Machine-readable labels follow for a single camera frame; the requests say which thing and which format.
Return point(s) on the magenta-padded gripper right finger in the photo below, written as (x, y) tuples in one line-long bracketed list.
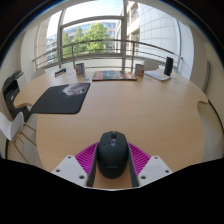
[(154, 169)]

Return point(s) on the red and grey magazine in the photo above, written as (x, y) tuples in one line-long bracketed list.
[(114, 75)]

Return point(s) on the light blue booklet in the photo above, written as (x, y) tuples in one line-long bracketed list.
[(157, 75)]

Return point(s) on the black mouse pad grey print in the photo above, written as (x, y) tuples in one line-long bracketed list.
[(61, 98)]

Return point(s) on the black computer mouse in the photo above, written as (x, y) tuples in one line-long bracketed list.
[(112, 155)]

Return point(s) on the black upright speaker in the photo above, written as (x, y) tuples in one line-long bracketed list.
[(168, 66)]

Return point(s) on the black office printer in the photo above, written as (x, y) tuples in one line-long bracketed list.
[(11, 91)]

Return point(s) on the printed blue and white mug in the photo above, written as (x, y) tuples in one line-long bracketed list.
[(139, 69)]

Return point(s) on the metal balcony railing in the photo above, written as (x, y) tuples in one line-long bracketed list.
[(100, 42)]

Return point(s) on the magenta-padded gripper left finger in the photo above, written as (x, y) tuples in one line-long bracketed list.
[(70, 170)]

